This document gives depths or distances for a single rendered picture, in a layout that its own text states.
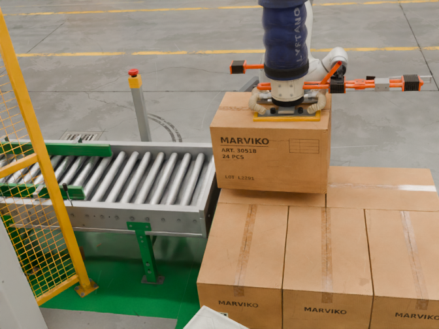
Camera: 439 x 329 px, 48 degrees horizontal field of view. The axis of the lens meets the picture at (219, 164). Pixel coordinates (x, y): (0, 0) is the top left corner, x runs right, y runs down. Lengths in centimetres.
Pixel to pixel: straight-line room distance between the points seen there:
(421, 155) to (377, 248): 185
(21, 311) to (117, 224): 74
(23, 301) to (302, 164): 149
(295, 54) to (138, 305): 169
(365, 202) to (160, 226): 113
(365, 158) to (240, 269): 203
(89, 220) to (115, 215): 17
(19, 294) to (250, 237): 112
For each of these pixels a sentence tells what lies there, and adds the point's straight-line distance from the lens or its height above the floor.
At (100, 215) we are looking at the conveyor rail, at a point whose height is 54.
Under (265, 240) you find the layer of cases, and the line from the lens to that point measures 256.
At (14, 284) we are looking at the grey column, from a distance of 242.
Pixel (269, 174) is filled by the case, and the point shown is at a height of 74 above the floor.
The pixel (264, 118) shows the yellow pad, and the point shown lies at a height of 104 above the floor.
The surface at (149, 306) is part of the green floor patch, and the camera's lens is 306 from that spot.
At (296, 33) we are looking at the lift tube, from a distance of 242.
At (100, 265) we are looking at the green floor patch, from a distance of 339.
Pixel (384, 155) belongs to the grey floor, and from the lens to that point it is 423.
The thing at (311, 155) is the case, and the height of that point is 88.
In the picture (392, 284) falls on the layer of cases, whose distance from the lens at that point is 241.
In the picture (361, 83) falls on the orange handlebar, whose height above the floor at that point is 119.
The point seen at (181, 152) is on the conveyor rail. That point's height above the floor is 55.
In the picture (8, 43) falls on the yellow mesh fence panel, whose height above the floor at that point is 158.
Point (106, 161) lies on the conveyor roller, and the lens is 334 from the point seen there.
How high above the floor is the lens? 229
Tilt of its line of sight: 34 degrees down
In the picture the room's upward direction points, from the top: 6 degrees counter-clockwise
